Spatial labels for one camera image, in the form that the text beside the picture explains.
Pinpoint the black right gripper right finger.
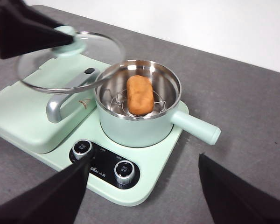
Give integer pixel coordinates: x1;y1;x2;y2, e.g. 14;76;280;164
198;153;280;224

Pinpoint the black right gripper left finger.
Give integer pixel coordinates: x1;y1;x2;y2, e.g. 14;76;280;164
0;154;94;224

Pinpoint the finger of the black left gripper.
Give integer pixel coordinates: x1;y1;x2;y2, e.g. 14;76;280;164
15;1;64;28
0;15;75;60

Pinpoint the glass lid with green knob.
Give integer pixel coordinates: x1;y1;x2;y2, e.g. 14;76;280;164
16;25;126;95

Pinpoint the brown potato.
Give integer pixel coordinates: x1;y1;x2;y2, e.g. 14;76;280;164
126;75;154;117

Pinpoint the silver control knob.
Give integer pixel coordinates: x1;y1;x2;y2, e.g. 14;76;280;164
113;160;136;185
71;139;95;162

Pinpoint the green breakfast machine base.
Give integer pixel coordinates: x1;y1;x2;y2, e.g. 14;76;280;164
0;56;190;207

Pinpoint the green griddle cover, silver handle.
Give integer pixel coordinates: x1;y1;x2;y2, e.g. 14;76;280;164
0;55;113;155

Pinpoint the steel wire steaming rack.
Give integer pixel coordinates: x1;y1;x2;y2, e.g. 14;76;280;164
109;89;169;118

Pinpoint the green pot with handle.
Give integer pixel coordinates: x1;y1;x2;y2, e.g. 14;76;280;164
94;59;222;148

